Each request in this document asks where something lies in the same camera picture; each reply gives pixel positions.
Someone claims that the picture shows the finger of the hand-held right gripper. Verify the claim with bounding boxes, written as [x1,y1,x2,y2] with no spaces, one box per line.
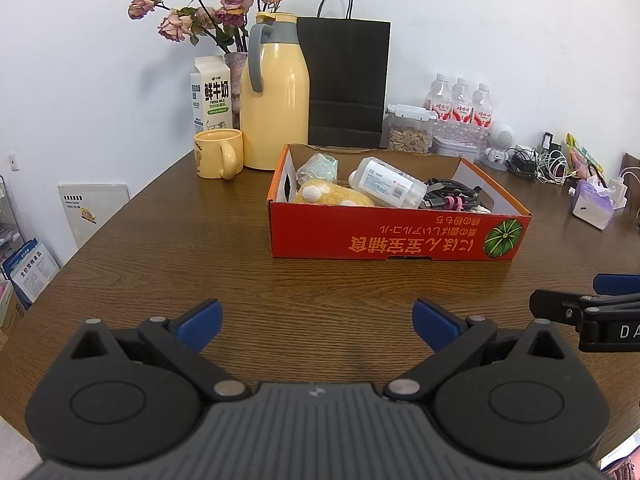
[528,288,640,322]
[594,273,640,297]

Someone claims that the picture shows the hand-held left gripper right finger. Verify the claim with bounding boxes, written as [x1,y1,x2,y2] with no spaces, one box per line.
[382,297,566,403]

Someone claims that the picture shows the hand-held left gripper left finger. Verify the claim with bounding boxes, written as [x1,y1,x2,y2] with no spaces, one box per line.
[69,299,251,403]

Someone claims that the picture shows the orange cardboard box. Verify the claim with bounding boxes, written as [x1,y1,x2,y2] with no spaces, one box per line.
[266,143,532,262]

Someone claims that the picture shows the black cable bundle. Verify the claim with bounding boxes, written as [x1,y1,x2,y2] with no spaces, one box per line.
[422,177,496,212]

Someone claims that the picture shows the white plastic bottle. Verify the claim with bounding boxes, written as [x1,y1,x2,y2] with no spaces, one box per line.
[348,156,428,209]

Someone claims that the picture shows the yellow and white plush toy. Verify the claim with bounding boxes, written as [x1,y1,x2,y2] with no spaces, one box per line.
[293,177,377,208]

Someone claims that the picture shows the clear plastic bag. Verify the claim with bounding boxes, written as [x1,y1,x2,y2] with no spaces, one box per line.
[296,153,339,186]

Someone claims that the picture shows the purple tissue pack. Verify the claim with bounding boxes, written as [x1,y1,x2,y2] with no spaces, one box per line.
[571,175,617,231]

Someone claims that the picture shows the brown paper bag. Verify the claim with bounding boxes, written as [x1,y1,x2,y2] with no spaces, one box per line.
[620,152,640,221]

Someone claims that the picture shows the colourful snack packets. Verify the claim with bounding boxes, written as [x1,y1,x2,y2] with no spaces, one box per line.
[565,133,606,181]

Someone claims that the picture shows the yellow mug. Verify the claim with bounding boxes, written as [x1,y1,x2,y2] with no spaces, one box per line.
[193,129,244,181]

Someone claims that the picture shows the white robot speaker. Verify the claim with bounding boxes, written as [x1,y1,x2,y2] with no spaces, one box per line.
[484,122,518,168]

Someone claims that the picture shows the blue booklet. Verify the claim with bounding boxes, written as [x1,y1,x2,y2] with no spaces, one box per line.
[1,240,62,306]

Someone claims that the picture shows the printed tin box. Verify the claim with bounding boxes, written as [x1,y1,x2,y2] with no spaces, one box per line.
[430,135,488,163]

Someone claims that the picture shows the clear seed container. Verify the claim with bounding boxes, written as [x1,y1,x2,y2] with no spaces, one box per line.
[385,103,437,155]

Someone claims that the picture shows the clear water bottle red label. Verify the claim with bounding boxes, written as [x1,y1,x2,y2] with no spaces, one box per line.
[450,78,476,136]
[424,73,454,123]
[471,83,497,153]

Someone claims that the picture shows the white milk carton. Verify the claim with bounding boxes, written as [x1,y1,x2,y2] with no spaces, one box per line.
[190,56,233,136]

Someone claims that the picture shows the yellow thermos jug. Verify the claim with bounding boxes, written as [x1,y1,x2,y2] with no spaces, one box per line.
[240,11,310,171]

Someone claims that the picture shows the glass flower vase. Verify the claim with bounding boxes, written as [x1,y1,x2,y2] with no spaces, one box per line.
[223,51,249,131]

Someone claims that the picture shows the black paper bag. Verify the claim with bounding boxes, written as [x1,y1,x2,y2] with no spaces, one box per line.
[296,0,392,148]

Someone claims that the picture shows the white cable tangle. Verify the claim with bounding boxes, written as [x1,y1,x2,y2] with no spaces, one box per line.
[535,152,573,188]

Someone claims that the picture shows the black power adapter with cable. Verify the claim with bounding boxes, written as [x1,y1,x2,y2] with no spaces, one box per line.
[507,145,541,181]

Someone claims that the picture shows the wire rack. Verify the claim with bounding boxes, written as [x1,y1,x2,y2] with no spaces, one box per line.
[0,175,24,261]

